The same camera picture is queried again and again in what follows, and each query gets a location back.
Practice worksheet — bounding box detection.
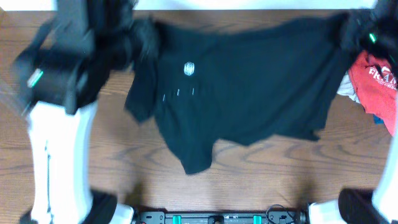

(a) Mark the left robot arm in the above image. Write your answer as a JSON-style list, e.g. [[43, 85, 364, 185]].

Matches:
[[13, 1, 136, 224]]

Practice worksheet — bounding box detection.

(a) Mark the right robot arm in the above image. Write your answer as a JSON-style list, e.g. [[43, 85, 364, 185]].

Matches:
[[306, 1, 397, 224]]

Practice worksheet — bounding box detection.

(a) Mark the red printed t-shirt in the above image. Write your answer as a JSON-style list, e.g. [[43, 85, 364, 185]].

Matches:
[[348, 51, 397, 135]]

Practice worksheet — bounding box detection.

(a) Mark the blue garment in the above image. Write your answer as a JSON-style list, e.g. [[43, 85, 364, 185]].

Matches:
[[373, 114, 384, 124]]

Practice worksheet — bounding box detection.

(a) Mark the beige garment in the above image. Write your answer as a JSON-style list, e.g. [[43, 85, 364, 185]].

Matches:
[[337, 72, 360, 103]]

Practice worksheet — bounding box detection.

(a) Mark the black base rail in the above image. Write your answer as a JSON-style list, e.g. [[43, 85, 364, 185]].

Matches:
[[132, 204, 310, 224]]

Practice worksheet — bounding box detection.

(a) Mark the black t-shirt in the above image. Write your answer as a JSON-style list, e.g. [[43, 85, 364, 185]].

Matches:
[[125, 13, 354, 174]]

